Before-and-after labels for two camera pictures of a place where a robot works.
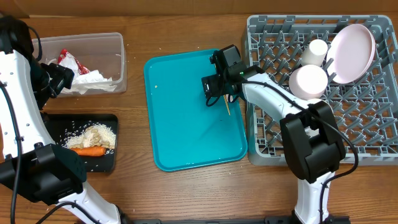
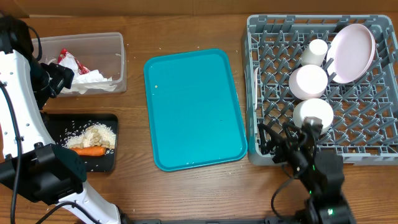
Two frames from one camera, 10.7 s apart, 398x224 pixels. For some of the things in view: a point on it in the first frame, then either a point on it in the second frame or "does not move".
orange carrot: x=90 y=151 does not move
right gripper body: x=220 y=81 → x=293 y=155
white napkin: x=91 y=80 does not move
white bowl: x=308 y=82 does not move
